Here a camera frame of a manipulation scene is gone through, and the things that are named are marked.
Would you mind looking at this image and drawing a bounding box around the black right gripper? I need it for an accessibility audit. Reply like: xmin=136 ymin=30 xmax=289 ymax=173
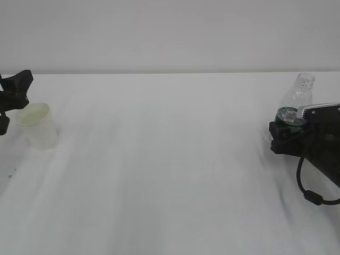
xmin=269 ymin=122 xmax=339 ymax=186

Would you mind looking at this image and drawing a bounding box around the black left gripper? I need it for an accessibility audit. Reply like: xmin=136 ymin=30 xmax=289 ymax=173
xmin=0 ymin=70 xmax=33 ymax=135

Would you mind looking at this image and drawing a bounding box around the clear water bottle green label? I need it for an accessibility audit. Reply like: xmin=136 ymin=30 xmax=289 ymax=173
xmin=266 ymin=72 xmax=315 ymax=141

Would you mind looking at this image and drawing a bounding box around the white paper cup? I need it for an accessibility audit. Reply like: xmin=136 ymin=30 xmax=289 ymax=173
xmin=15 ymin=103 xmax=58 ymax=150

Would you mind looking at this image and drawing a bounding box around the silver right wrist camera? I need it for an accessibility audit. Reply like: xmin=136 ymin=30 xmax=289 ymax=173
xmin=296 ymin=103 xmax=339 ymax=124

